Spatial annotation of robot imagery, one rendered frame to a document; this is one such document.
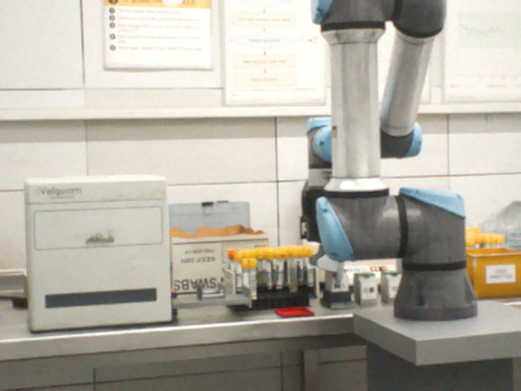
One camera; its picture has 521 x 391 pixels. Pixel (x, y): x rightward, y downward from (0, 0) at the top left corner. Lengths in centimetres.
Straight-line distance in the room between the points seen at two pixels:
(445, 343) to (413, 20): 57
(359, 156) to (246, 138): 98
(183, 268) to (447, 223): 76
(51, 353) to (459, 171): 142
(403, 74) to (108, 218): 64
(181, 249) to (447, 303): 76
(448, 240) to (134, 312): 65
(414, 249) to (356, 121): 25
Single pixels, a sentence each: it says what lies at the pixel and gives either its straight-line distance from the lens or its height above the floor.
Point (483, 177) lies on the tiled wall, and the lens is 286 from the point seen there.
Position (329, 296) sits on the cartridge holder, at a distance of 207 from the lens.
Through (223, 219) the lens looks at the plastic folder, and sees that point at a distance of 255.
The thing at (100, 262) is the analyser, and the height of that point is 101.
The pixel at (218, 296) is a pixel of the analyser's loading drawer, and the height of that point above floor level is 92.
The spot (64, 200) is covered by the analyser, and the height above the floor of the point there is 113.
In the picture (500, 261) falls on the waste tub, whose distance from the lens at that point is 220.
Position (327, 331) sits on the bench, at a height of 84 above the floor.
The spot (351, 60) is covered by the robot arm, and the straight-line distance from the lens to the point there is 166.
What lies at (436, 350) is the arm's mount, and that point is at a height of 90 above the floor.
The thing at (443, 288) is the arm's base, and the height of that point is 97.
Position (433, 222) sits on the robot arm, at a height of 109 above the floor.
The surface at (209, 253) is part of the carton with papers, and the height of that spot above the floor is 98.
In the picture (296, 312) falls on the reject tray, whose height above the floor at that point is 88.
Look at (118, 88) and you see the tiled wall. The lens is 255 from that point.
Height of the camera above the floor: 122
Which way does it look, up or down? 3 degrees down
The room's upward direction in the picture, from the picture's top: 1 degrees counter-clockwise
